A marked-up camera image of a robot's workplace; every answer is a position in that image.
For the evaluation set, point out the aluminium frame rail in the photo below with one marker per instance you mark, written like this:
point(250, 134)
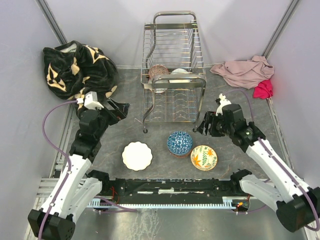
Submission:
point(108, 205)

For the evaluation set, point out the red patterned bowl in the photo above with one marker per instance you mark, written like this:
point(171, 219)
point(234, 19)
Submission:
point(157, 70)

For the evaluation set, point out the white scalloped bowl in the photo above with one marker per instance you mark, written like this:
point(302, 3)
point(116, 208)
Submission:
point(137, 156)

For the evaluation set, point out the stainless steel dish rack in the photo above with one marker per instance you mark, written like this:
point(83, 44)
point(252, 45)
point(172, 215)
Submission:
point(173, 74)

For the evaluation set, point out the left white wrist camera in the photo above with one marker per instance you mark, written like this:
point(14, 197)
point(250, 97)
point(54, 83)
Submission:
point(88, 101)

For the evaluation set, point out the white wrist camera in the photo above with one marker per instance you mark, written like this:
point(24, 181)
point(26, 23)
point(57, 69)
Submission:
point(221, 101)
point(88, 101)

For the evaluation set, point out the yellow floral bowl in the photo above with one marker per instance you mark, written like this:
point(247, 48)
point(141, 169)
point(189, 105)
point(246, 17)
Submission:
point(204, 158)

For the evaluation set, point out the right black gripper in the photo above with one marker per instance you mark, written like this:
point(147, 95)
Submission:
point(202, 128)

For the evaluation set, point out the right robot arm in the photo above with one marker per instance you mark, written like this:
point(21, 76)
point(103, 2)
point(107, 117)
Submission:
point(295, 203)

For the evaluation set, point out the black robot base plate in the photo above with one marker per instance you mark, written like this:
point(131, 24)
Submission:
point(171, 190)

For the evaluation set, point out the black and cream blanket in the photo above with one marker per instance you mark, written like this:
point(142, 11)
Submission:
point(73, 69)

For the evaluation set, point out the dusty pink cloth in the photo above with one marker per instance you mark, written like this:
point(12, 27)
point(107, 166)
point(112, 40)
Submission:
point(244, 73)

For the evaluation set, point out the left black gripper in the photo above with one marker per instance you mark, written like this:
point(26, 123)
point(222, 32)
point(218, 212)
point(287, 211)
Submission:
point(116, 115)

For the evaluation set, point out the light blue cable duct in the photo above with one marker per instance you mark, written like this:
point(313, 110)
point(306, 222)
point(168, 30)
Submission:
point(226, 204)

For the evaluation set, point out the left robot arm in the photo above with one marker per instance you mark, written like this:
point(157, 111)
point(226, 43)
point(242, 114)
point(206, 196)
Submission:
point(56, 219)

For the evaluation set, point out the blue triangle patterned bowl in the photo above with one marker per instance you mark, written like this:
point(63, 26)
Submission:
point(179, 142)

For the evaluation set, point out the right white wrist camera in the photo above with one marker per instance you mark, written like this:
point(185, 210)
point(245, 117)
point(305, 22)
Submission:
point(221, 101)

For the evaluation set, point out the magenta cloth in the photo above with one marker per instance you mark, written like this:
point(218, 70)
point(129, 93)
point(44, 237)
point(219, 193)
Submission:
point(264, 90)

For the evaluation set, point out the plain white bowl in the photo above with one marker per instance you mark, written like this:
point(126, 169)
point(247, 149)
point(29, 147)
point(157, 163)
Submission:
point(179, 71)

